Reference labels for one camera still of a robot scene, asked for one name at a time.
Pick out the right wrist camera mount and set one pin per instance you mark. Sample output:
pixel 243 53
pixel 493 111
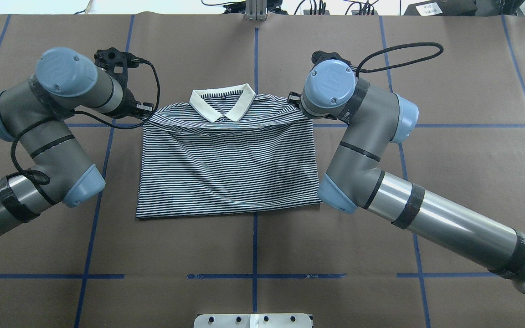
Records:
pixel 321 56

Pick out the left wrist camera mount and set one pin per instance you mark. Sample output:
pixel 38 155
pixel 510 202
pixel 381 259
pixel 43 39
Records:
pixel 116 63

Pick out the blue white striped polo shirt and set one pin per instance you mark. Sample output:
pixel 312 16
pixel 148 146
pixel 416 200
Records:
pixel 225 151

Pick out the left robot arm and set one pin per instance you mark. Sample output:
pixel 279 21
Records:
pixel 51 167

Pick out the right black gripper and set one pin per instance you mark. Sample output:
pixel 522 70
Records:
pixel 294 98

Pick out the white column base plate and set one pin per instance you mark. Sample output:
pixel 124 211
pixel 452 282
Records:
pixel 254 320

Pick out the aluminium frame post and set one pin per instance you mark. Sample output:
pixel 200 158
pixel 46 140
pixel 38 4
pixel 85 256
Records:
pixel 256 10

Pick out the black power box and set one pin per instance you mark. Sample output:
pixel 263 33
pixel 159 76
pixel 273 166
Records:
pixel 482 8

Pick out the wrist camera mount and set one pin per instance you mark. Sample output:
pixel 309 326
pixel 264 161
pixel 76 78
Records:
pixel 321 56
pixel 116 63

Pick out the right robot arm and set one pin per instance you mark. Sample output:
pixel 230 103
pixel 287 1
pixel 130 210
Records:
pixel 375 118

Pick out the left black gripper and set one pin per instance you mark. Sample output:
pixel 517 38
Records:
pixel 129 100

